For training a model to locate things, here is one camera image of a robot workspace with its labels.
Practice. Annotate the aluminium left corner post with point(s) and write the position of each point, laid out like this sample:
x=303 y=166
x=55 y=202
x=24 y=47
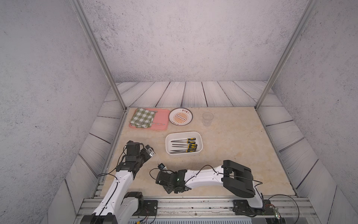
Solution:
x=97 y=51

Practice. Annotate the aluminium corner post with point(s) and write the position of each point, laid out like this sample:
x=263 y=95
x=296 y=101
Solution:
x=97 y=51
x=309 y=10

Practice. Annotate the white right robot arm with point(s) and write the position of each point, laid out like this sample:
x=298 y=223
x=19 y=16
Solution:
x=234 y=177

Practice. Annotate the round patterned plate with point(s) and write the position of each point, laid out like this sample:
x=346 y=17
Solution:
x=180 y=116

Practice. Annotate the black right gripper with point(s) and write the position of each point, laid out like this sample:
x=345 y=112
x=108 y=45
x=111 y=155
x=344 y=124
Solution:
x=167 y=190

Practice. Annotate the aluminium right corner post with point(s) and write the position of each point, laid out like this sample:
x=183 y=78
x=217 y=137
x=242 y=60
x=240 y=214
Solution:
x=309 y=10

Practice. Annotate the clear plastic cup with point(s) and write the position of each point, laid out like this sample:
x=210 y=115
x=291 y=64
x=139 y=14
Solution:
x=207 y=118

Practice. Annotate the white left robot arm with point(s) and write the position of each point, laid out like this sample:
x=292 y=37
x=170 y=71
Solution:
x=119 y=205

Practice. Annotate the yellow black file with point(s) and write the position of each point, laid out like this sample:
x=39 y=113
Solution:
x=188 y=140
x=189 y=150
x=183 y=143
x=180 y=152
x=182 y=148

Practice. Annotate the pink plastic tray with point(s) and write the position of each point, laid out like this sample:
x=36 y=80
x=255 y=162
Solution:
x=161 y=116

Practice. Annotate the white plastic storage box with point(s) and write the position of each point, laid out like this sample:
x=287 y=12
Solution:
x=184 y=135

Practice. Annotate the green checked cloth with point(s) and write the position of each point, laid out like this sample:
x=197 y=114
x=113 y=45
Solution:
x=142 y=118

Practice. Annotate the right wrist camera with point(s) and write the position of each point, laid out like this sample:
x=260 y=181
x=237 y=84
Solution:
x=161 y=166

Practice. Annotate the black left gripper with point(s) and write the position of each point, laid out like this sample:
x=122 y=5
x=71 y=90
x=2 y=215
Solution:
x=147 y=155

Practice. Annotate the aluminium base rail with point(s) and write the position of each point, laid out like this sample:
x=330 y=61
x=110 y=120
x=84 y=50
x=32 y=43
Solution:
x=215 y=205

